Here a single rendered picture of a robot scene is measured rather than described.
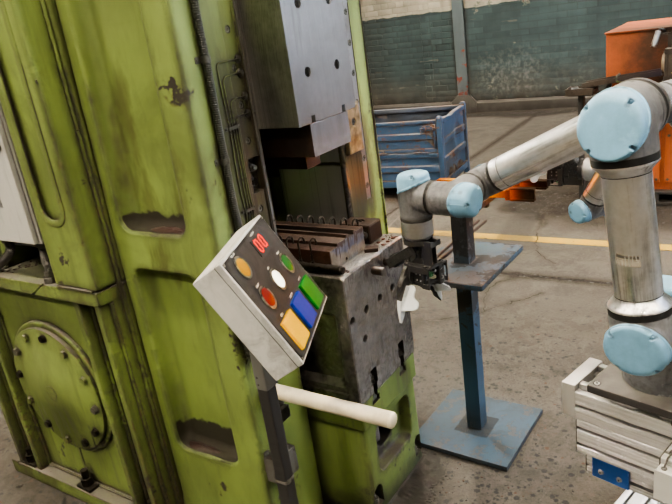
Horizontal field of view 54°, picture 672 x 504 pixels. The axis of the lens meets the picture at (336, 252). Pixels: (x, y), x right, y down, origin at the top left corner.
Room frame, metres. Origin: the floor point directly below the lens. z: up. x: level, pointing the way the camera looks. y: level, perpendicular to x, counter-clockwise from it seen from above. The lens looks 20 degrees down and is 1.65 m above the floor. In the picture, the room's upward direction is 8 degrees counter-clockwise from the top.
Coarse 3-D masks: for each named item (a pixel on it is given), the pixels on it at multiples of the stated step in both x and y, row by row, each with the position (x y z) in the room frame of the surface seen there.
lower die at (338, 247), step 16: (288, 224) 2.13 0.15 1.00; (304, 224) 2.13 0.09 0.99; (320, 224) 2.10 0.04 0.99; (288, 240) 2.00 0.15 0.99; (320, 240) 1.94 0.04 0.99; (336, 240) 1.92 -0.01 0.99; (352, 240) 1.96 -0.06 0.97; (304, 256) 1.91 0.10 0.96; (320, 256) 1.87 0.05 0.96; (336, 256) 1.88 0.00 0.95; (352, 256) 1.95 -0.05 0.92
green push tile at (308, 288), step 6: (306, 276) 1.53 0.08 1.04; (300, 282) 1.50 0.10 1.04; (306, 282) 1.51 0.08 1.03; (312, 282) 1.54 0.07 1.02; (300, 288) 1.47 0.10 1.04; (306, 288) 1.48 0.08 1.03; (312, 288) 1.51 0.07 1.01; (306, 294) 1.47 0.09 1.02; (312, 294) 1.49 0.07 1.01; (318, 294) 1.52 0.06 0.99; (312, 300) 1.47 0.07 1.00; (318, 300) 1.49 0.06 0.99; (318, 306) 1.47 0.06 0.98
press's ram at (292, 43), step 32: (256, 0) 1.86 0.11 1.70; (288, 0) 1.84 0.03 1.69; (320, 0) 1.96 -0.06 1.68; (256, 32) 1.87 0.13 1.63; (288, 32) 1.83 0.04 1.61; (320, 32) 1.95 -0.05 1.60; (256, 64) 1.88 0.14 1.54; (288, 64) 1.82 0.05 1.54; (320, 64) 1.93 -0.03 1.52; (256, 96) 1.89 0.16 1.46; (288, 96) 1.83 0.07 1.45; (320, 96) 1.91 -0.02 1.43; (352, 96) 2.05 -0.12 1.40
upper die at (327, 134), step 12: (324, 120) 1.91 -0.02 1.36; (336, 120) 1.96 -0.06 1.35; (348, 120) 2.01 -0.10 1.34; (264, 132) 1.95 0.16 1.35; (276, 132) 1.93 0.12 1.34; (288, 132) 1.90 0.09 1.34; (300, 132) 1.88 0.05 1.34; (312, 132) 1.86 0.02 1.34; (324, 132) 1.90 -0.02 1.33; (336, 132) 1.95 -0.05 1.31; (348, 132) 2.01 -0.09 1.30; (264, 144) 1.96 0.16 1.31; (276, 144) 1.93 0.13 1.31; (288, 144) 1.91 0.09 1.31; (300, 144) 1.88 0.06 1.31; (312, 144) 1.85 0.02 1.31; (324, 144) 1.90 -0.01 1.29; (336, 144) 1.95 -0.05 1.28; (264, 156) 1.96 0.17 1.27; (276, 156) 1.94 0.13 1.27; (288, 156) 1.91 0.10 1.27; (300, 156) 1.88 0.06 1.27; (312, 156) 1.86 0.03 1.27
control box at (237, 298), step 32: (256, 224) 1.53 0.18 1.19; (224, 256) 1.32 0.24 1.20; (256, 256) 1.41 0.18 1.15; (288, 256) 1.55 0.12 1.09; (224, 288) 1.26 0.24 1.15; (256, 288) 1.31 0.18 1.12; (288, 288) 1.43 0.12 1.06; (224, 320) 1.26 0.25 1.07; (256, 320) 1.25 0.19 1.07; (256, 352) 1.25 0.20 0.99; (288, 352) 1.24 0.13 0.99
